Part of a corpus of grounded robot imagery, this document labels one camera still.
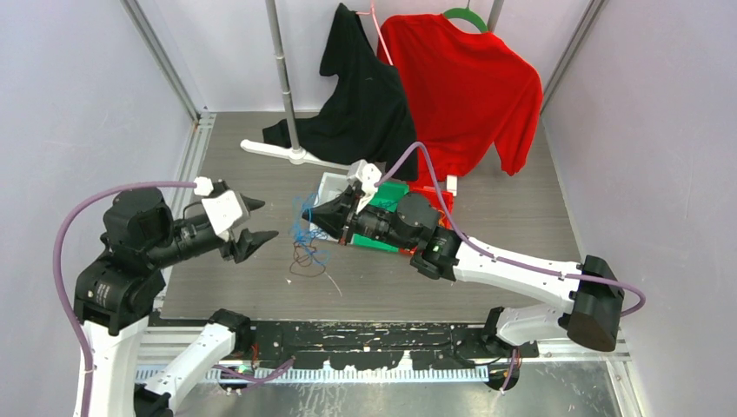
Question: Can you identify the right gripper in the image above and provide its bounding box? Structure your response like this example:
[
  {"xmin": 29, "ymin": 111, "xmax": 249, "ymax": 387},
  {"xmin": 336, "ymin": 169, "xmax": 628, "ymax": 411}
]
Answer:
[{"xmin": 303, "ymin": 183, "xmax": 416, "ymax": 251}]

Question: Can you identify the blue cable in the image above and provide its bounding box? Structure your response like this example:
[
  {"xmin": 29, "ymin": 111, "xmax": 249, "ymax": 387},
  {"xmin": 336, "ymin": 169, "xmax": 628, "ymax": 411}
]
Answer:
[{"xmin": 288, "ymin": 192, "xmax": 323, "ymax": 266}]

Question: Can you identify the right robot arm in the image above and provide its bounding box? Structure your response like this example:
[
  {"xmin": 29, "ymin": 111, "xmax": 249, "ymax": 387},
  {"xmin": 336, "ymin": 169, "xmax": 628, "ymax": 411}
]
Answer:
[{"xmin": 302, "ymin": 186, "xmax": 624, "ymax": 357}]

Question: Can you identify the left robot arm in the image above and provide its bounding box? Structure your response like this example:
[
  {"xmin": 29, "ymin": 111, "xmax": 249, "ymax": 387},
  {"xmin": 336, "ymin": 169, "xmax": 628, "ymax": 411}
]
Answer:
[{"xmin": 66, "ymin": 178, "xmax": 276, "ymax": 416}]

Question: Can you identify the white plastic bin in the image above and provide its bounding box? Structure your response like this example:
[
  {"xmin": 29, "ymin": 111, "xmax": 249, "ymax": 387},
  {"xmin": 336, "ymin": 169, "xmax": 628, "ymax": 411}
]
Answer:
[{"xmin": 308, "ymin": 172, "xmax": 349, "ymax": 242}]

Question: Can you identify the green plastic bin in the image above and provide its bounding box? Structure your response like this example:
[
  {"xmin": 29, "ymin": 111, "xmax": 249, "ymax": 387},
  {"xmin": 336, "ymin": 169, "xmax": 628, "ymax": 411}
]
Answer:
[{"xmin": 352, "ymin": 182, "xmax": 409, "ymax": 253}]

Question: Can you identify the white clothes rack stand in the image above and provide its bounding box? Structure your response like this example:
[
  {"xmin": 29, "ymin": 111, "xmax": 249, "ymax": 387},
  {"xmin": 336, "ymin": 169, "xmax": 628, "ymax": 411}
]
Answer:
[{"xmin": 240, "ymin": 0, "xmax": 506, "ymax": 172}]

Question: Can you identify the black t-shirt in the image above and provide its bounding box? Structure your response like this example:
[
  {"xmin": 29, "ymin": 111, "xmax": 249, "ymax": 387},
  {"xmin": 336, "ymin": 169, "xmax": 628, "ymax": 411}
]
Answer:
[{"xmin": 295, "ymin": 3, "xmax": 419, "ymax": 182}]

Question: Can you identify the red plastic bin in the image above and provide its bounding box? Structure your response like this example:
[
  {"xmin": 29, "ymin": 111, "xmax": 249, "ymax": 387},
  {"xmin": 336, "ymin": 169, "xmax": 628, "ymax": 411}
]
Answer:
[{"xmin": 400, "ymin": 185, "xmax": 455, "ymax": 257}]

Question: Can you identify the red sweatshirt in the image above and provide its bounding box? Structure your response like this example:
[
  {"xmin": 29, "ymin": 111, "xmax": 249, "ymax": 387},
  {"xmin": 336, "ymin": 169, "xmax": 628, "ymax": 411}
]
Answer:
[{"xmin": 377, "ymin": 14, "xmax": 543, "ymax": 187}]

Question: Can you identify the pink hanger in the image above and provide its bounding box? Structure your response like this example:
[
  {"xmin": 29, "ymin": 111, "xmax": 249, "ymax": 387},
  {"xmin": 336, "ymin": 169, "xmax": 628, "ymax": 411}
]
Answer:
[{"xmin": 356, "ymin": 0, "xmax": 394, "ymax": 66}]

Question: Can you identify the green hanger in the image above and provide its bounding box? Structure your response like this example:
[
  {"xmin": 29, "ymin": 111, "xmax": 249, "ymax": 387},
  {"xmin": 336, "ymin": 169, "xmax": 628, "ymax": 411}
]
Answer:
[{"xmin": 442, "ymin": 6, "xmax": 489, "ymax": 33}]

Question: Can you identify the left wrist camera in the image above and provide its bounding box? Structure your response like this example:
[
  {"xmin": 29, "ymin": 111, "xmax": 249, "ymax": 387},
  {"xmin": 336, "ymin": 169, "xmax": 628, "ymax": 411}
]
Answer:
[{"xmin": 201, "ymin": 190, "xmax": 250, "ymax": 242}]

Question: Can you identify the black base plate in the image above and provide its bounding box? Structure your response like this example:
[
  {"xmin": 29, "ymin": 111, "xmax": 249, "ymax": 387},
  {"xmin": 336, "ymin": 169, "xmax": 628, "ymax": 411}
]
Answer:
[{"xmin": 227, "ymin": 321, "xmax": 511, "ymax": 371}]

